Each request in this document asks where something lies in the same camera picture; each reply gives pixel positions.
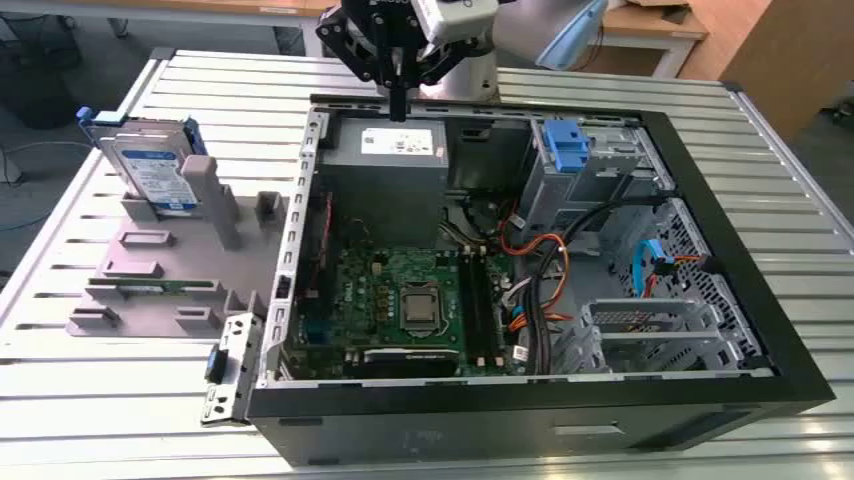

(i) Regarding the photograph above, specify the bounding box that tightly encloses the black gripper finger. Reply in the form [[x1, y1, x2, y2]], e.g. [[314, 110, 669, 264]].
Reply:
[[397, 39, 496, 124], [316, 19, 400, 124]]

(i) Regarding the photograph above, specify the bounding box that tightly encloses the hard disk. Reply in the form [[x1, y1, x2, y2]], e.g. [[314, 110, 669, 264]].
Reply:
[[76, 105, 208, 219]]

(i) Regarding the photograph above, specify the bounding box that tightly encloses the blue data wire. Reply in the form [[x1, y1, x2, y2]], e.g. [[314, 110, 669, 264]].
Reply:
[[629, 238, 675, 300]]

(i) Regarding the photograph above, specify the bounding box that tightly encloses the long wooden top desk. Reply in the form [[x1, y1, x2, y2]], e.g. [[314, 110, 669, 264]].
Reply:
[[62, 0, 334, 59]]

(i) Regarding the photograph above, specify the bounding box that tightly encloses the blue plastic bay latch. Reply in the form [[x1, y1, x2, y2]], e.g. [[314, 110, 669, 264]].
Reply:
[[543, 119, 592, 174]]

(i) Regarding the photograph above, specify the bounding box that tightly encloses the small wooden top desk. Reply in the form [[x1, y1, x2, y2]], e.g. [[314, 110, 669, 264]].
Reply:
[[579, 0, 708, 76]]

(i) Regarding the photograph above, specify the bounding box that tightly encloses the grey power supply unit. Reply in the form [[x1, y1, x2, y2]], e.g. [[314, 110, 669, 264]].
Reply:
[[316, 117, 452, 249]]

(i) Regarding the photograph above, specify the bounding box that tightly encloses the silver optical drive bay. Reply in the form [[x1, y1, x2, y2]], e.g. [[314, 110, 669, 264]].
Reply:
[[519, 117, 672, 246]]

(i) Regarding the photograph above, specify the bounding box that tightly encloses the green motherboard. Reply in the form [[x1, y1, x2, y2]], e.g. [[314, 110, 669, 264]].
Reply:
[[289, 244, 528, 379]]

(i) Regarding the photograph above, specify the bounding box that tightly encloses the black office chair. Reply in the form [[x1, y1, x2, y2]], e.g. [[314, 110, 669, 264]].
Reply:
[[0, 14, 85, 131]]

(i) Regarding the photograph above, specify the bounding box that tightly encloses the grey parts rack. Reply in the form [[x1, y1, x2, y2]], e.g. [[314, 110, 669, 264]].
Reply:
[[65, 154, 294, 337]]

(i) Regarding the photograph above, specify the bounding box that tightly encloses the wooden cabinet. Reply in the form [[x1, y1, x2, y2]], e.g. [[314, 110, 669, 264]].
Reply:
[[679, 0, 854, 144]]

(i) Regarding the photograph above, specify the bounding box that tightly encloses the silver CPU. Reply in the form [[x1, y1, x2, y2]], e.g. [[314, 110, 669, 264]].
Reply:
[[404, 293, 441, 321]]

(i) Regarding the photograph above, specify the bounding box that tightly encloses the green RAM stick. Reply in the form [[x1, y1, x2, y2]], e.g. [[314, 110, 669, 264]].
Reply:
[[117, 279, 218, 296]]

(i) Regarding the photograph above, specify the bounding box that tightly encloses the CPU socket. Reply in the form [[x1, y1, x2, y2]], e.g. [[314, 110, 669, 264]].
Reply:
[[397, 280, 447, 341]]

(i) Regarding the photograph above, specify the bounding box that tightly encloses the black graphics card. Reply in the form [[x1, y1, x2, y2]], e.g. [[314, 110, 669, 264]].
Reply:
[[342, 346, 461, 379]]

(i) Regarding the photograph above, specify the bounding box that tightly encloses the blue VGA port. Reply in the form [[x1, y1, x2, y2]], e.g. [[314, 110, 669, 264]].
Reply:
[[204, 349, 229, 385]]

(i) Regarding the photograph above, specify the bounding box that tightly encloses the black open PC case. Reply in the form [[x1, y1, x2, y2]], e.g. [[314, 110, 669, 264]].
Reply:
[[197, 92, 839, 469]]

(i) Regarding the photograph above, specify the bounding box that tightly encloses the orange wire bundle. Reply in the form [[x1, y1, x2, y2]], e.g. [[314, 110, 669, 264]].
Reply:
[[499, 232, 575, 331]]

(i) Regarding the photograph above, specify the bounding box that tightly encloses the black cable bundle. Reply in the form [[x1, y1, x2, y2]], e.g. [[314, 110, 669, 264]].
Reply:
[[523, 195, 668, 376]]

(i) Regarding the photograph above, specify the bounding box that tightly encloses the colourful disk power wire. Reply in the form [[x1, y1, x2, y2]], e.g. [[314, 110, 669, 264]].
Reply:
[[665, 253, 727, 275]]

